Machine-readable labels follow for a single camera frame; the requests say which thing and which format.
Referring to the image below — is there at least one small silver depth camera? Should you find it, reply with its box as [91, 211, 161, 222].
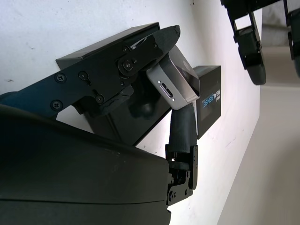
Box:
[146, 44, 201, 110]

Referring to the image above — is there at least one black RealSense box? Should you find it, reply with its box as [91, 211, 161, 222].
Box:
[192, 65, 222, 140]

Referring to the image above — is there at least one black box base with insert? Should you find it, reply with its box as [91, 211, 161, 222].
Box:
[55, 22, 176, 146]

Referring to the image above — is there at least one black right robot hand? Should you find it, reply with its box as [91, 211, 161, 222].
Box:
[0, 24, 199, 225]

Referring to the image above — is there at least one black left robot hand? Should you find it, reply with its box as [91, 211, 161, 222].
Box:
[220, 0, 300, 85]

